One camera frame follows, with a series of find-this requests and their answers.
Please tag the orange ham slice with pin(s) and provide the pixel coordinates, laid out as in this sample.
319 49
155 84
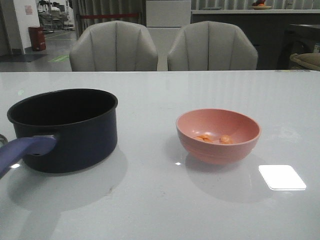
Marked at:
205 138

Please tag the pink plastic bowl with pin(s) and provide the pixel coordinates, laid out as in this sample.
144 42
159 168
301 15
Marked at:
235 135

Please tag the glass lid blue knob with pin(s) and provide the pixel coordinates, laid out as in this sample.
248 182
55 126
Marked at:
3 140

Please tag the left beige upholstered chair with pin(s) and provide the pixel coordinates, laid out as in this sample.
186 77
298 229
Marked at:
114 46

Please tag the beige upholstered chair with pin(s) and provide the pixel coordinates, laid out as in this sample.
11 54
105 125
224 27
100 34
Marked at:
211 46
114 46

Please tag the right beige upholstered chair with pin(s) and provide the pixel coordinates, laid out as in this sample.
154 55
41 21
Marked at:
211 46

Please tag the white cabinet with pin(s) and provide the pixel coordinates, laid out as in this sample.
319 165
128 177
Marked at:
168 13

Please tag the grey counter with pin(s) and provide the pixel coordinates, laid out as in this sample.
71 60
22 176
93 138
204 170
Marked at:
265 29

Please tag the fruit plate on counter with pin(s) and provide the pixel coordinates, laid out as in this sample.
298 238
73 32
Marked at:
260 5

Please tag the red bin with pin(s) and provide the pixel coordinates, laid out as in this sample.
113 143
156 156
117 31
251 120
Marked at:
37 38

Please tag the beige cushion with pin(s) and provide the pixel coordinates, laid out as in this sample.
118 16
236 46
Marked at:
305 61

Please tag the dark blue saucepan purple handle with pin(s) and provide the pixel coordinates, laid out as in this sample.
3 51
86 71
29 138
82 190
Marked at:
62 131

